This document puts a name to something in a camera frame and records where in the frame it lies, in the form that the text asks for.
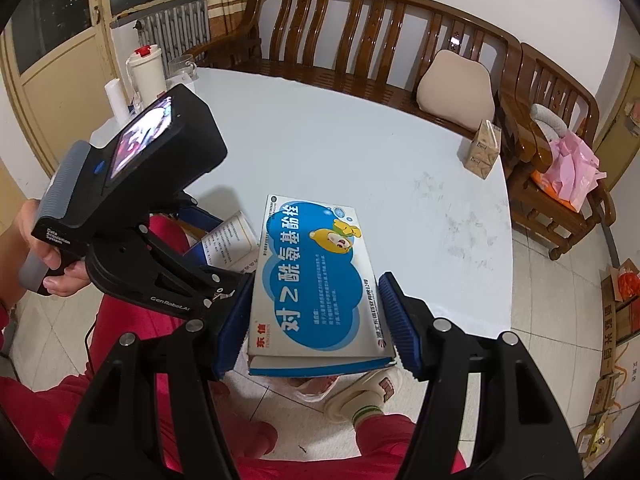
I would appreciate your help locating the wooden bench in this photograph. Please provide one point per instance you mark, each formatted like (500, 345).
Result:
(300, 75)

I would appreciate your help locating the white paper roll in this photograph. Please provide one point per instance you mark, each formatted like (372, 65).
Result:
(117, 100)

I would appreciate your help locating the wooden armchair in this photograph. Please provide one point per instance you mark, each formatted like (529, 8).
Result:
(535, 200)

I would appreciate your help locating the white red printed plastic bag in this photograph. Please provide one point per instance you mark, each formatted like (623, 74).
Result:
(315, 388)

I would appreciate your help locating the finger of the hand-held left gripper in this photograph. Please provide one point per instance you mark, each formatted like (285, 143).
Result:
(222, 284)
(200, 219)

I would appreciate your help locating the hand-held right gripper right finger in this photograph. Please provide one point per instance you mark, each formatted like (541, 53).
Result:
(400, 325)

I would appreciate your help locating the beige cushion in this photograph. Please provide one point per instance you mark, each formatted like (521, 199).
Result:
(455, 87)

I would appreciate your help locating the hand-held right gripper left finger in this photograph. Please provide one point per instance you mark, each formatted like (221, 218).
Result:
(235, 327)

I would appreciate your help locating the grey neck pillow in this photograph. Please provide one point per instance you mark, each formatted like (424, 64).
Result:
(550, 120)

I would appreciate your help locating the pink plastic bag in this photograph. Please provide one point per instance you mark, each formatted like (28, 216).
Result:
(575, 170)

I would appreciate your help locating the cream wooden door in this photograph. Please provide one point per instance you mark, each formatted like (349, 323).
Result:
(65, 85)

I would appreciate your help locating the row of cardboard boxes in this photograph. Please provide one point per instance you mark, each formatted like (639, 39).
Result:
(620, 320)

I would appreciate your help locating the person's left forearm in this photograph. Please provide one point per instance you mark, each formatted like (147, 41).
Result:
(7, 275)

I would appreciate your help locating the beige carton box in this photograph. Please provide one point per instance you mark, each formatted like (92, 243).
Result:
(482, 152)

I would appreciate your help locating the person's left hand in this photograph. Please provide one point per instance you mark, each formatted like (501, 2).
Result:
(67, 280)

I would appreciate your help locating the white jug red lid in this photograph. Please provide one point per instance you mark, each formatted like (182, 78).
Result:
(147, 77)

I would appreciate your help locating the beige slipper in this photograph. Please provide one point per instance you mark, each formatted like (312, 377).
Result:
(355, 395)

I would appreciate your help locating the grey radiator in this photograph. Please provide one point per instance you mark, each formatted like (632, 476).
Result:
(175, 30)

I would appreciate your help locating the white green striped sock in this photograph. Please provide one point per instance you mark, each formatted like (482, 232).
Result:
(367, 412)

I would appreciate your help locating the blue white medicine box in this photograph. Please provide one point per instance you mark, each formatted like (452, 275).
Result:
(310, 285)

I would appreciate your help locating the orange bag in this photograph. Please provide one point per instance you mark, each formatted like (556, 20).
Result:
(545, 185)

